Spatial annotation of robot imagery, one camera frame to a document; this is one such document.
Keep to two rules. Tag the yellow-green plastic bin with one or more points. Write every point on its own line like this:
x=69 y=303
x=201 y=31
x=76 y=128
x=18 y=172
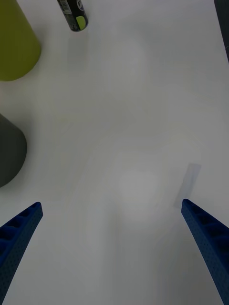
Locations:
x=16 y=43

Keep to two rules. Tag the black drink can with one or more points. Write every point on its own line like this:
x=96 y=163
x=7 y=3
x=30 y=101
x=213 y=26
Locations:
x=74 y=16

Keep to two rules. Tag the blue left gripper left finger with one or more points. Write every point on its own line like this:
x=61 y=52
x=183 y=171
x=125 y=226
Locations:
x=20 y=231

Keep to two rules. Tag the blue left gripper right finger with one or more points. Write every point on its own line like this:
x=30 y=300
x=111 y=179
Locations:
x=210 y=238

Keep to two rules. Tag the grey plastic bin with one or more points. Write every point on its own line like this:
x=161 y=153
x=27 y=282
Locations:
x=10 y=152

